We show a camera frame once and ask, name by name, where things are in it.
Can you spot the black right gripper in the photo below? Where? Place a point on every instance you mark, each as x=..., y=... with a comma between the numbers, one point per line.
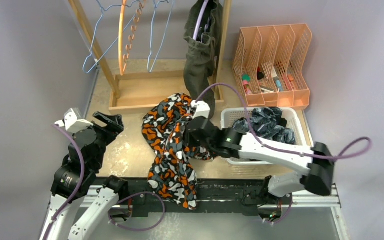
x=190, y=141

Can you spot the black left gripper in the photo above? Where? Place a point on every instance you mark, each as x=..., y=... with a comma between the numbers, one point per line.
x=114, y=121

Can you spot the orange camouflage shorts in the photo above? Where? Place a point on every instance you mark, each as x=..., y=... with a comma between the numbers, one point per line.
x=171, y=175

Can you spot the dark leaf-print shorts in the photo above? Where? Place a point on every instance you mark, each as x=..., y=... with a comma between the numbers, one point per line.
x=267, y=123

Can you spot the orange plastic hanger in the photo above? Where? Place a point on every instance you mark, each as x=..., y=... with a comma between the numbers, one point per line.
x=126, y=32

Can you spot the light blue wire hanger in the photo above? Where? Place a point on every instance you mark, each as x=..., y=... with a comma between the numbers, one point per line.
x=104, y=17

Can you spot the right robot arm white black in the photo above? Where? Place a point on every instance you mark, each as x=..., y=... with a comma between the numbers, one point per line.
x=311, y=167

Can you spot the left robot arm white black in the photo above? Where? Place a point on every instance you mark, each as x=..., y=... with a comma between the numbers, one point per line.
x=78, y=172

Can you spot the olive green shorts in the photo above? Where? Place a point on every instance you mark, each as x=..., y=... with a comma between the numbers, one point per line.
x=201, y=52

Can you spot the purple plastic hanger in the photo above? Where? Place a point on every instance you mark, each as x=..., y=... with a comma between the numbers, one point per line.
x=199, y=19

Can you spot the wooden clothes rack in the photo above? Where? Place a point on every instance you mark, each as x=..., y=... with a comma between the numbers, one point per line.
x=134, y=93

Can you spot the white plastic basket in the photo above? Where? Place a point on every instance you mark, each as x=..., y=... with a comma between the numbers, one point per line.
x=230, y=115

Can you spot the items in file organizer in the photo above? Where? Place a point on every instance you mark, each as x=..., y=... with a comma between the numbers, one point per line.
x=281, y=81

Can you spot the orange plastic file organizer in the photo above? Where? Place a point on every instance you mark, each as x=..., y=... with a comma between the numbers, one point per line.
x=274, y=46

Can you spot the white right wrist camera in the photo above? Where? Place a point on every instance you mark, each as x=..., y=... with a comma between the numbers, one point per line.
x=201, y=109

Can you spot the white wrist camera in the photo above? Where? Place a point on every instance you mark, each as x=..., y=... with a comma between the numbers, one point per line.
x=73, y=122
x=201, y=109

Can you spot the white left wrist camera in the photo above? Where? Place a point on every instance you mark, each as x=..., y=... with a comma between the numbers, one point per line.
x=73, y=122

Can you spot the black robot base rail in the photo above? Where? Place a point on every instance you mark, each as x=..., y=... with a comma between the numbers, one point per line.
x=214, y=196

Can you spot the aluminium frame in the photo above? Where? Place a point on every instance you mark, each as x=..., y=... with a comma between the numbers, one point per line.
x=310, y=217

